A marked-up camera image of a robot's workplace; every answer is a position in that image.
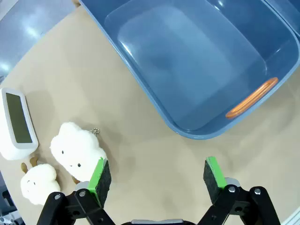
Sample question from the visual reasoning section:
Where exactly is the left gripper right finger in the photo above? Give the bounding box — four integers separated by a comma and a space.
198, 156, 282, 225

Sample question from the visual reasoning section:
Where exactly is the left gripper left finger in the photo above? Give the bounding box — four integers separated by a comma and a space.
36, 158, 113, 225

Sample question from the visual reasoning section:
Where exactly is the large white cloud plush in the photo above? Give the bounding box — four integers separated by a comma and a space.
49, 121, 108, 182

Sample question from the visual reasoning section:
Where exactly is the small white cloud plush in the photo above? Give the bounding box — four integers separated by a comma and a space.
20, 156, 61, 206

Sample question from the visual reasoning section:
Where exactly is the white rounded digital clock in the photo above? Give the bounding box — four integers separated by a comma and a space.
0, 87, 39, 161

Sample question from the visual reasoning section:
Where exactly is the grey metal frame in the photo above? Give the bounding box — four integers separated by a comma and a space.
0, 189, 24, 225

